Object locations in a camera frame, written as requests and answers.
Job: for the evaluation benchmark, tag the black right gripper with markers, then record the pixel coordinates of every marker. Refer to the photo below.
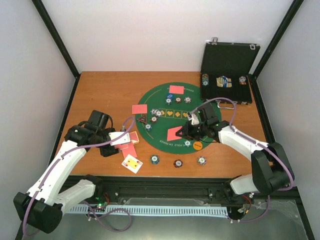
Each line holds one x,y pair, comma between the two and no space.
185,130

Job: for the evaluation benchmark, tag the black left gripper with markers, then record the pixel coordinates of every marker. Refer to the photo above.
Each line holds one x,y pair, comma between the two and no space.
105,152

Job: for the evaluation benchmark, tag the red card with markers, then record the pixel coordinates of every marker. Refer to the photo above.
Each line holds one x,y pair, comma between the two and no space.
130,150
171,133
139,109
176,89

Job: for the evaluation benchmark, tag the two of hearts card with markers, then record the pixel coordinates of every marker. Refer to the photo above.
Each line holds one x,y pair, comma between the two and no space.
131,163

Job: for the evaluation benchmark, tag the brown 100 chip stack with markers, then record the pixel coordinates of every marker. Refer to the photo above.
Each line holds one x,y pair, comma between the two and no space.
177,163

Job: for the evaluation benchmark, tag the brown chips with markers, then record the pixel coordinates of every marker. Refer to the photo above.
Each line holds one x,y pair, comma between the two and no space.
178,100
153,119

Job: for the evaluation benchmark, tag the blue orange chips top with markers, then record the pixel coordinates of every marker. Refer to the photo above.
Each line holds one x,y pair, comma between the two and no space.
187,99

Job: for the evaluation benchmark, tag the blue orange 10 chip stack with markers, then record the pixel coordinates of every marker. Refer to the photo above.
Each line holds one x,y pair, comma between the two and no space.
202,160

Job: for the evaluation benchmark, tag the blue 50 chips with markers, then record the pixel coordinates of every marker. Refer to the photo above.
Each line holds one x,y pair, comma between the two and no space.
148,127

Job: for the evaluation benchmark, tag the blue small blind button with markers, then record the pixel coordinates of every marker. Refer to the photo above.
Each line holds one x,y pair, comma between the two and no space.
169,96

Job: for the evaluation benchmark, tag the blue 50 chip stack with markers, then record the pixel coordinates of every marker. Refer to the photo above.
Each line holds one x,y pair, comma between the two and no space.
154,159

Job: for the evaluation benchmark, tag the black triangular all-in button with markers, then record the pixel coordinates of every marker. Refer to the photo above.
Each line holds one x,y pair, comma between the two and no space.
143,119

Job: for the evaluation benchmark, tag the red playing card deck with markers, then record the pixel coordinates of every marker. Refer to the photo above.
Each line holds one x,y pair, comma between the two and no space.
121,146

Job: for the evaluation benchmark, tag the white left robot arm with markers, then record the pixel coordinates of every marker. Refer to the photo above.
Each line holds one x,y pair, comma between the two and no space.
44,204

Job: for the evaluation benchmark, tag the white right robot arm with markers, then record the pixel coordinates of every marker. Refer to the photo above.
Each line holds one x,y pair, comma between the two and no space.
270,167

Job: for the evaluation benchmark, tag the orange big blind button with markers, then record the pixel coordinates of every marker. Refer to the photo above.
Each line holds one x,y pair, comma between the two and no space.
197,145

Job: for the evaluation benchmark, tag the round green poker mat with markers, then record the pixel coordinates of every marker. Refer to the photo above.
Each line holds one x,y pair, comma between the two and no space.
174,115

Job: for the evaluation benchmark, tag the yellow red card box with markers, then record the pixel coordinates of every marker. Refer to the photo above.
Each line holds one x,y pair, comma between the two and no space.
134,137

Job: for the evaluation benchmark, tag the chip stack in case left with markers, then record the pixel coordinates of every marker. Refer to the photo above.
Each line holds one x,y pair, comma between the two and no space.
205,79

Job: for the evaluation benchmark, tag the chip stack in case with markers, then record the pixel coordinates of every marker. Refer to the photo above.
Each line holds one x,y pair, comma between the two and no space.
242,80
205,79

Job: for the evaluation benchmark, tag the card pack in case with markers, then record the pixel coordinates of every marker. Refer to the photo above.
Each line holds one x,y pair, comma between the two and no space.
223,82

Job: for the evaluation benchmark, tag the black poker case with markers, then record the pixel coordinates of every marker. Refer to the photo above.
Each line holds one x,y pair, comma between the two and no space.
230,59

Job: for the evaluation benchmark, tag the chip stack in case right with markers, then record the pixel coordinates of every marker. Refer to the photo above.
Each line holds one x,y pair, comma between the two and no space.
242,80

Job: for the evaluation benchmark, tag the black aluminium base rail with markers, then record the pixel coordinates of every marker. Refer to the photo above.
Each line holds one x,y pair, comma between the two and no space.
117,188

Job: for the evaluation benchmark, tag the light blue cable duct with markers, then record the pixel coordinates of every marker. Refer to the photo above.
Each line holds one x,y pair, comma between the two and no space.
164,211

